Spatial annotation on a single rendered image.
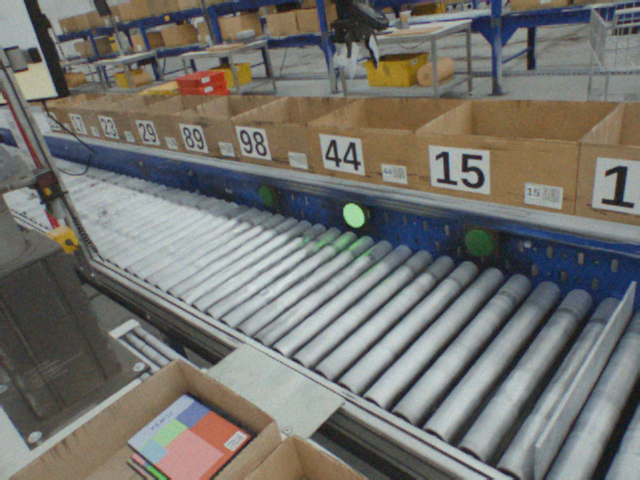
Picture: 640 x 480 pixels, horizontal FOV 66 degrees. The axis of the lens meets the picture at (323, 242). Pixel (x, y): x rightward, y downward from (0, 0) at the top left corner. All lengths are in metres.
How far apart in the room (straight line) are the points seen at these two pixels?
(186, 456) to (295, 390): 0.23
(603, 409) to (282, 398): 0.54
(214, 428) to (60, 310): 0.39
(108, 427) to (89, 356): 0.21
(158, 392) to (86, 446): 0.14
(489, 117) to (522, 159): 0.36
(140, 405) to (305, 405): 0.30
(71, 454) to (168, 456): 0.17
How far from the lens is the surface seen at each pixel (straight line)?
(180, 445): 0.91
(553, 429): 0.84
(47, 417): 1.17
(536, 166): 1.17
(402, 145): 1.32
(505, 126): 1.50
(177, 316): 1.34
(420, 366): 1.01
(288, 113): 2.02
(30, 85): 1.82
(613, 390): 0.97
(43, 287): 1.06
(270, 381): 1.01
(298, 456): 0.81
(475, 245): 1.23
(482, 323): 1.08
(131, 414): 1.00
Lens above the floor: 1.42
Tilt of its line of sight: 28 degrees down
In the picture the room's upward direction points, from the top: 12 degrees counter-clockwise
